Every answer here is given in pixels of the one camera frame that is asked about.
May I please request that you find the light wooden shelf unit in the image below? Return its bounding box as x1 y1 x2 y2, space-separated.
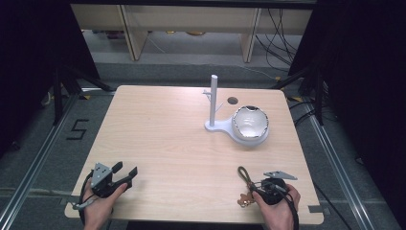
70 4 313 64

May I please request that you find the white bowl with silver rim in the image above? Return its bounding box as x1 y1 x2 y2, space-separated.
231 104 270 141

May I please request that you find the grey tape patch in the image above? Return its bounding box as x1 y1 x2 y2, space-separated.
307 204 325 215

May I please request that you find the black metal stand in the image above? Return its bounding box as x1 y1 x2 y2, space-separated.
52 64 117 127
270 64 326 127

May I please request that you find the dark curtain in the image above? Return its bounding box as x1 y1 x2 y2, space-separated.
0 0 101 158
287 0 406 228

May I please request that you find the white floor cable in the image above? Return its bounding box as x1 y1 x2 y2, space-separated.
237 62 280 81

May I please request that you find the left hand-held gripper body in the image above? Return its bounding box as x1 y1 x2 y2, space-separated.
90 162 134 199

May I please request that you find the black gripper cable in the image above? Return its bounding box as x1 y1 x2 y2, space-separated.
79 170 97 226
276 184 301 230

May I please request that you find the bundle of black cables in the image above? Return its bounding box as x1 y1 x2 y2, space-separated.
254 8 304 74

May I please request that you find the person's left hand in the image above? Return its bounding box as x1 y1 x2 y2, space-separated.
82 182 129 230

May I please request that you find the dark strap keychain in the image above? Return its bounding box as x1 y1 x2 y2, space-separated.
237 165 257 209

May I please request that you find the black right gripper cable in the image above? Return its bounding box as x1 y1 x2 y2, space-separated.
276 184 301 230

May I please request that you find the aluminium floor rail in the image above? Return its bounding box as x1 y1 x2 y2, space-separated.
0 92 79 230
302 101 375 230

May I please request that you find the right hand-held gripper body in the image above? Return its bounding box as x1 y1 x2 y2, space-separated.
256 170 299 206

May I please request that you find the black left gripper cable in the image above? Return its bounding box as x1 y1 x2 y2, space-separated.
79 170 97 226

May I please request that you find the black floor cable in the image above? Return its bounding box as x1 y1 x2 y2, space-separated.
311 180 347 230

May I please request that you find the white hook stand with pole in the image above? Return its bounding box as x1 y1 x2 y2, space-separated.
201 74 270 149

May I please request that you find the silver cable plug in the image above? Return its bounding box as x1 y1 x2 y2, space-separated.
72 198 96 211

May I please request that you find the person's right hand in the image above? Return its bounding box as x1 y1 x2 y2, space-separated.
251 183 302 230

